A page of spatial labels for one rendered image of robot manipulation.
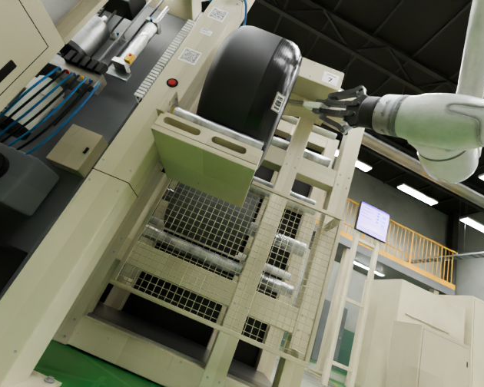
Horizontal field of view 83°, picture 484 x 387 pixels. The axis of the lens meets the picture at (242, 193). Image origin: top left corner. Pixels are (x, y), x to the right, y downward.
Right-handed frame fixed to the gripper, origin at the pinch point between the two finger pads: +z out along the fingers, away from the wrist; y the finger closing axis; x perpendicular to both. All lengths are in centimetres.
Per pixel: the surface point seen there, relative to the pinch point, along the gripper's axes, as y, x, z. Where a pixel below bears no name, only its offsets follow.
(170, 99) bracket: 12.9, -27.8, 34.5
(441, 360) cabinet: 184, 450, -3
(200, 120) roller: 15.6, -17.9, 28.9
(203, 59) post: -10, -13, 56
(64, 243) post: 64, -46, 28
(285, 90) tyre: -4.5, 0.9, 16.1
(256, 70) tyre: -6.3, -9.3, 21.7
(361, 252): 135, 651, 250
